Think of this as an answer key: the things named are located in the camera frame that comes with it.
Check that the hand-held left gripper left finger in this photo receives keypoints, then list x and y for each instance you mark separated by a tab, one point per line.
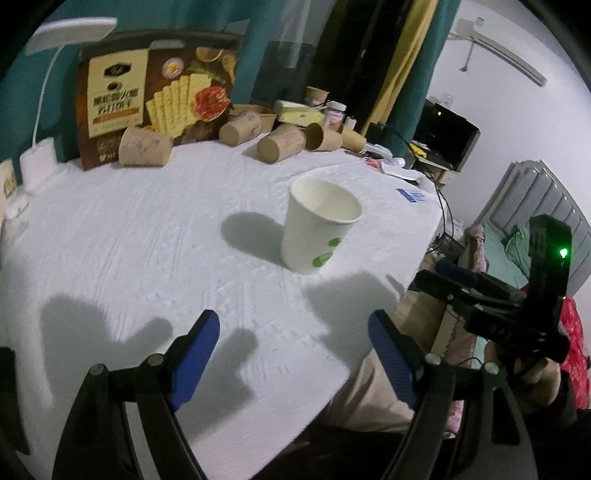
198	355

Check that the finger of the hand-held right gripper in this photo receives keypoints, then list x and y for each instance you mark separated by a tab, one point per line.
429	282
455	273

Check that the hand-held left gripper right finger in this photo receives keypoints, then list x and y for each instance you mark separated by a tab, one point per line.
392	364

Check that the white paper cup green print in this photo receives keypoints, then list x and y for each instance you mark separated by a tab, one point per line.
318	226

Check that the brown paper cup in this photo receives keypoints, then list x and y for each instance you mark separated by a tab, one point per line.
145	146
281	143
323	137
240	128
354	138

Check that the person's right hand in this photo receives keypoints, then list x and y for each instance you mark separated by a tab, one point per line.
531	376

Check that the person's beige trouser leg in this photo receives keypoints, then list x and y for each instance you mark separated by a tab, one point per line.
369	397

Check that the green pillow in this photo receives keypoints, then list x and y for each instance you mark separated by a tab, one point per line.
519	247

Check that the red patterned cloth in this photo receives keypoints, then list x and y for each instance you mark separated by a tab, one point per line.
577	341

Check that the blue card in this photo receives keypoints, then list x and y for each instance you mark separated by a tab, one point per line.
412	195

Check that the grey padded headboard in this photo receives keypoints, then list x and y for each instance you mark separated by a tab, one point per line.
531	203

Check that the white tablecloth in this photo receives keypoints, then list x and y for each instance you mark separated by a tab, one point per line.
184	258

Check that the black monitor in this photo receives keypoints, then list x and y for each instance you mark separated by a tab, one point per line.
448	136

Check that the small jar pink label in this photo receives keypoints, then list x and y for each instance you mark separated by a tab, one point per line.
334	115

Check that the wedge-shaped cheese box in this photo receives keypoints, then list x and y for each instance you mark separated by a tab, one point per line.
298	113

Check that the yellow curtain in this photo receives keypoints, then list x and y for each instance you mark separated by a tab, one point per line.
401	64

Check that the small brown paper bowl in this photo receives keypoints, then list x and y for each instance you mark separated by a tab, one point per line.
316	96

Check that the white air conditioner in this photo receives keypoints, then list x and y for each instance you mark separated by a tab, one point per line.
501	46

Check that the small white box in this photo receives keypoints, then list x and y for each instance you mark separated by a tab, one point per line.
9	189

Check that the brown cracker box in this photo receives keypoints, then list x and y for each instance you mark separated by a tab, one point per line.
157	92

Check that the teal curtain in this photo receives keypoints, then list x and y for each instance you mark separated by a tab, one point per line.
272	50

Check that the white desk lamp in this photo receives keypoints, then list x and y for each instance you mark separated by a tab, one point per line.
44	115

